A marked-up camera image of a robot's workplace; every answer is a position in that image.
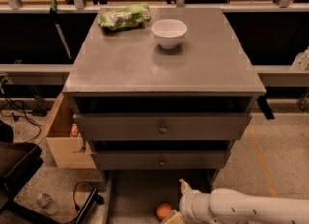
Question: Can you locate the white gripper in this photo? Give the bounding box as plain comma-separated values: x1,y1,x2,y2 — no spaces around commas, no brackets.
161,179,210,224

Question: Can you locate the orange fruit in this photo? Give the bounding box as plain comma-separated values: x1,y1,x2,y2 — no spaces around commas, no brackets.
155,202,173,220

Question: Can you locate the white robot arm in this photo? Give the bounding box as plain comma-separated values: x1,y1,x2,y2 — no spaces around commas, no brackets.
161,179,309,224

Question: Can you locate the grey middle drawer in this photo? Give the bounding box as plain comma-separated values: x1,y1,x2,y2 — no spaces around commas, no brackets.
91,150,230,170

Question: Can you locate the grey drawer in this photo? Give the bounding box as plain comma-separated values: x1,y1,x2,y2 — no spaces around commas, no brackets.
91,150,230,170
103,170,212,224
73,113,251,141

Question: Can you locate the grey bottom drawer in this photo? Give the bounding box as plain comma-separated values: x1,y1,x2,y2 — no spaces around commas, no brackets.
103,170,212,224

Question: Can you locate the grey drawer cabinet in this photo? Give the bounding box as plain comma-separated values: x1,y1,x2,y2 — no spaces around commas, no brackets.
62,6,267,183

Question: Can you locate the grey top drawer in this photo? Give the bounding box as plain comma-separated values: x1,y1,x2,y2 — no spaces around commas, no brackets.
73,113,251,141

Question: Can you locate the black power strip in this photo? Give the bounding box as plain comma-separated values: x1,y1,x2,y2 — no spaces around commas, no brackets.
74,188,104,224

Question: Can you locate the wooden open box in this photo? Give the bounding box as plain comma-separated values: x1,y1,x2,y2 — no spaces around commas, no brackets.
44,94,95,169

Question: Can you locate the small red can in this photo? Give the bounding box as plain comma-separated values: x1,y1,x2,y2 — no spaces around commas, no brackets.
70,124,79,137

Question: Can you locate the clear plastic bottle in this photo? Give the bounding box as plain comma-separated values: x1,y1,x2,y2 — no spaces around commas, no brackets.
37,193,59,215

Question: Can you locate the black chair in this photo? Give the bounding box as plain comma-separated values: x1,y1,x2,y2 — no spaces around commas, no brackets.
0,121,60,224

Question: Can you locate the white ceramic bowl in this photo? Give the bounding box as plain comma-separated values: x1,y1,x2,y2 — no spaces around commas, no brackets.
152,19,187,49

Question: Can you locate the green snack bag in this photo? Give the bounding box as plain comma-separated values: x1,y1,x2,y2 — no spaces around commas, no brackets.
98,3,151,31

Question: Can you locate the black floor cable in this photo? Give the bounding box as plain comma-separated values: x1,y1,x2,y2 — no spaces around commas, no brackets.
0,76,43,143

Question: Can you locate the green handled tool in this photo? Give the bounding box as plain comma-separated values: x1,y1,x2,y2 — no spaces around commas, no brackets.
49,0,72,60

